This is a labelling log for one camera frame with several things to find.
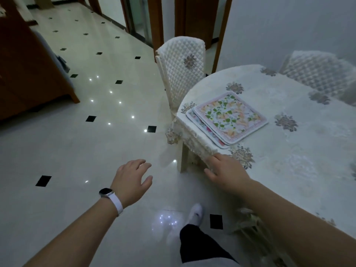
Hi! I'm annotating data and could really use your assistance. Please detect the person's left forearm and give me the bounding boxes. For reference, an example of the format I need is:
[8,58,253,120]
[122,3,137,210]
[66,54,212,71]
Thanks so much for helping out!
[24,198,119,267]

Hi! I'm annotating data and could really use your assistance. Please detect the floral placemat with grey border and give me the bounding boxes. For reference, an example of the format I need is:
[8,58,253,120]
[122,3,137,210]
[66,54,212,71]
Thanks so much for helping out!
[185,108,230,149]

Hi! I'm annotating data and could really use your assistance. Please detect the floral placemat with pink border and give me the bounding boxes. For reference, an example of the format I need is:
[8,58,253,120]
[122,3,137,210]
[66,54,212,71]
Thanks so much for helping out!
[193,91,269,146]

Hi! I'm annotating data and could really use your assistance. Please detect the white shoe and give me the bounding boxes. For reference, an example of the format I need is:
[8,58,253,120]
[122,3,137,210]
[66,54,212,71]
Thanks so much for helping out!
[185,203,205,227]

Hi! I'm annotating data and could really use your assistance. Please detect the brown wooden door frame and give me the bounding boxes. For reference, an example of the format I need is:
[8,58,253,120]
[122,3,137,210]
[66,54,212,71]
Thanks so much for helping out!
[211,0,234,74]

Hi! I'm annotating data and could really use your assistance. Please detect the smartwatch with white band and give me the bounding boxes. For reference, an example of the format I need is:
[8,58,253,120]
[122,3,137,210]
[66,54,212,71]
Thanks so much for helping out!
[99,188,124,217]

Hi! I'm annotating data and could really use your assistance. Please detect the person's left hand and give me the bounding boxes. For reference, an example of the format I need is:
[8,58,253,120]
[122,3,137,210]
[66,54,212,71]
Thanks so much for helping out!
[111,159,153,208]

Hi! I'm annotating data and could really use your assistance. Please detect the brown wooden cabinet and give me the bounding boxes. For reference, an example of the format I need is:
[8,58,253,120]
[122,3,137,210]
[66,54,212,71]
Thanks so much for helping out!
[0,0,81,121]

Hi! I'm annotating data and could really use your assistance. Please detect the chair with white quilted cover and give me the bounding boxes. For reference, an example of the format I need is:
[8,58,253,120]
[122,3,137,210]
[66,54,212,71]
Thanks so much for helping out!
[155,36,206,120]
[279,50,356,106]

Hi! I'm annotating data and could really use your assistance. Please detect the glass sliding door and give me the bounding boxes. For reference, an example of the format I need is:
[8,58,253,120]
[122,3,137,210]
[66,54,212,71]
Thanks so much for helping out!
[125,0,153,47]

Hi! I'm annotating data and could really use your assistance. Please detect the white floral tablecloth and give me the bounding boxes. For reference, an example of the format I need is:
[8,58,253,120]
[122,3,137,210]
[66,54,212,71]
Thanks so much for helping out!
[166,64,356,267]

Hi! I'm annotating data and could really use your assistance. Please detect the brown wooden door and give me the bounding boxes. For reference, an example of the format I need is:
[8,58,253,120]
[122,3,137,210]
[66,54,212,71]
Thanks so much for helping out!
[174,0,221,50]

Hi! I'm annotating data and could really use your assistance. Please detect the person's black trouser leg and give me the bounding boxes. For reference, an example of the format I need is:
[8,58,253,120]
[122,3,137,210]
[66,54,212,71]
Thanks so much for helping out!
[179,224,237,264]

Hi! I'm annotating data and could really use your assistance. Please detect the person's right forearm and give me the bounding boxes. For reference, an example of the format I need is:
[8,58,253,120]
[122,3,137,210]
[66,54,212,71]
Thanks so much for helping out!
[239,179,356,267]

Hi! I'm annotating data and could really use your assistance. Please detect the cream table leg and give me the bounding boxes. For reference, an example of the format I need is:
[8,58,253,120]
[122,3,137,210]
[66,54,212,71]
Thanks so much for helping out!
[177,138,190,173]

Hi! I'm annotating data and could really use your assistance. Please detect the person's right hand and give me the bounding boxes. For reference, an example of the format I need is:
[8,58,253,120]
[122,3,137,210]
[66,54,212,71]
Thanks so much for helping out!
[204,153,251,196]

